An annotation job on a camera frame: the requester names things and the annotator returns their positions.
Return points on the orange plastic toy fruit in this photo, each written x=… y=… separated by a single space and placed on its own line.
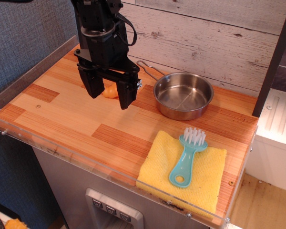
x=111 y=91

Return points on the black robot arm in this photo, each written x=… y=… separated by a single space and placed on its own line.
x=95 y=14

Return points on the yellow folded cloth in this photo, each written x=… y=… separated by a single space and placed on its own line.
x=201 y=196

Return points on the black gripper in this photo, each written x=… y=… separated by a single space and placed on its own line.
x=103 y=55

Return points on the silver dispenser panel with buttons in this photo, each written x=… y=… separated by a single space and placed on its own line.
x=108 y=213

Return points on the clear acrylic table guard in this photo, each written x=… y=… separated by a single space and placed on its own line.
x=118 y=146

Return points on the orange object bottom left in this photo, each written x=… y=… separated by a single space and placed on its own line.
x=15 y=224

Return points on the teal brush with white bristles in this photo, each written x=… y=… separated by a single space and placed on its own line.
x=193 y=141

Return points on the dark vertical post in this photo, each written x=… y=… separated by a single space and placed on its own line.
x=271 y=72

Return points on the silver pot with wire handle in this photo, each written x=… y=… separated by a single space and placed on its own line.
x=180 y=96

